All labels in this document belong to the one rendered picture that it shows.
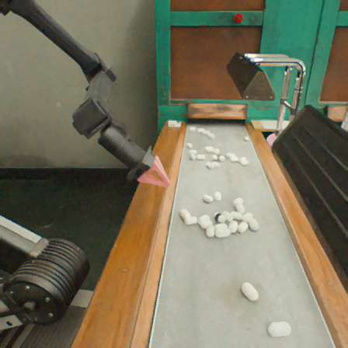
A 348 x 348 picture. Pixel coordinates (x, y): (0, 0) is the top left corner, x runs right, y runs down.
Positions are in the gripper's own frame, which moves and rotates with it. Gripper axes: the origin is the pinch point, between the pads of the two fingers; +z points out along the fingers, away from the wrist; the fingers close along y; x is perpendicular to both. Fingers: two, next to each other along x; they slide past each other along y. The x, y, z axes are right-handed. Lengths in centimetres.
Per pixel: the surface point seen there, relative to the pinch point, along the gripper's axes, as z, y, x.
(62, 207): -15, 115, 124
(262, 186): 28.6, 21.3, -11.0
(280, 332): 23.4, -32.4, -7.8
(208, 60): -7, 89, -23
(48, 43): -97, 159, 49
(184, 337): 12.6, -33.7, 3.7
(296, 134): -0.2, -29.8, -30.9
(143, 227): 1.8, -7.5, 9.5
